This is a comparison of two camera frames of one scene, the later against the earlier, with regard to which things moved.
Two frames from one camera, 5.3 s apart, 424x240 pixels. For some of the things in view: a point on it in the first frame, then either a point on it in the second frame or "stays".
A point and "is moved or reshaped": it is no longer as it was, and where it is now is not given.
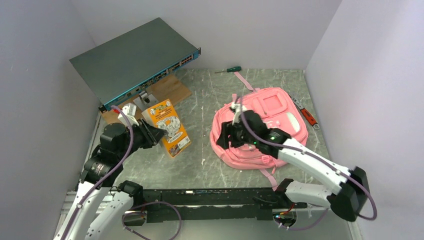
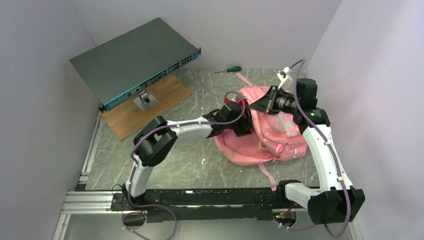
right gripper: x=223 y=140 to x=265 y=103
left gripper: x=154 y=134 to x=246 y=123
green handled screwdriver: x=231 y=69 stays
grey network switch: x=124 y=65 stays
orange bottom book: x=162 y=115 is moved or reshaped
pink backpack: x=280 y=110 is moved or reshaped
